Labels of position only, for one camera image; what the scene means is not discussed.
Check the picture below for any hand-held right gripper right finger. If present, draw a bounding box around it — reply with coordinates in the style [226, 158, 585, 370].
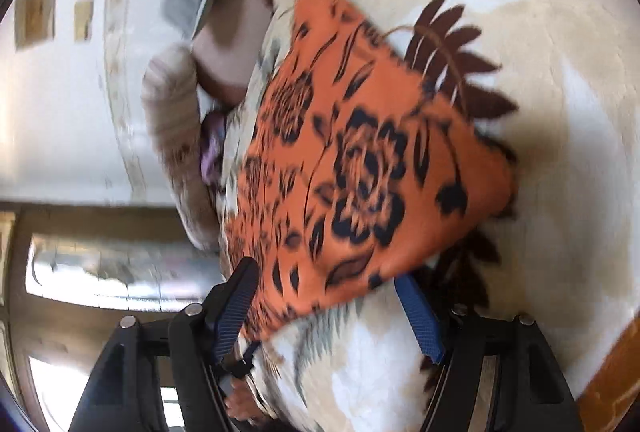
[394, 274, 576, 432]

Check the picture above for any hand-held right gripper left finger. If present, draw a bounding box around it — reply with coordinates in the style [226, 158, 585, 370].
[70, 257, 261, 432]

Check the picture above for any orange floral shirt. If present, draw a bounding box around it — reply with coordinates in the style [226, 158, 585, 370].
[222, 0, 516, 343]

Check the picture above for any wooden door with patterned glass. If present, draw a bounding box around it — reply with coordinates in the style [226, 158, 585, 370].
[0, 207, 223, 432]

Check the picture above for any purple cloth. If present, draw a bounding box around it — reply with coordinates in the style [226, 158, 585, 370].
[200, 112, 228, 185]

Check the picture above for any striped floral bolster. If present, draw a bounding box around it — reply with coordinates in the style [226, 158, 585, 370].
[140, 42, 223, 253]

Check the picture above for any leaf print blanket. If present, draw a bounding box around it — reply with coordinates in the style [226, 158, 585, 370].
[215, 0, 640, 432]

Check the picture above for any pink bedsheet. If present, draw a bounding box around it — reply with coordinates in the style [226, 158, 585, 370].
[192, 0, 301, 108]

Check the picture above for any small framed picture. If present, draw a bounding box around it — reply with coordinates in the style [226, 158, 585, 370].
[14, 0, 59, 51]

